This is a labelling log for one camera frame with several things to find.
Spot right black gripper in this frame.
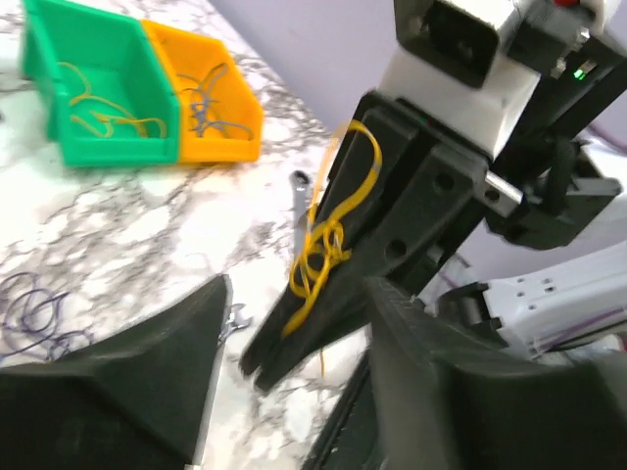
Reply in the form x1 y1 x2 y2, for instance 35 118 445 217
240 38 626 392

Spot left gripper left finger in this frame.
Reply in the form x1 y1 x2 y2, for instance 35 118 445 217
1 274 230 470

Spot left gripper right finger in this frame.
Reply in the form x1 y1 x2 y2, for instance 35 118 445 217
363 278 626 470

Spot yellow wire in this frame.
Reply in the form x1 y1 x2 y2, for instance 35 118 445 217
58 61 168 141
281 119 384 378

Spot small open-end wrench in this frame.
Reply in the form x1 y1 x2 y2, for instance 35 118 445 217
217 303 253 346

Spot yellow bin on right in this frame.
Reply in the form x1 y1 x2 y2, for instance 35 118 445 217
141 20 264 164

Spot green plastic bin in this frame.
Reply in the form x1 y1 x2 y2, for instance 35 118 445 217
22 1 180 167

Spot ratcheting ring wrench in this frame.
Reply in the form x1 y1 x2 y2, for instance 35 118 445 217
290 170 312 259

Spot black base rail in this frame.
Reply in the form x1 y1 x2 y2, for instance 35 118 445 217
301 353 386 470

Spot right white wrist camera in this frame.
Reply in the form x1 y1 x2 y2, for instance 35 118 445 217
378 1 619 157

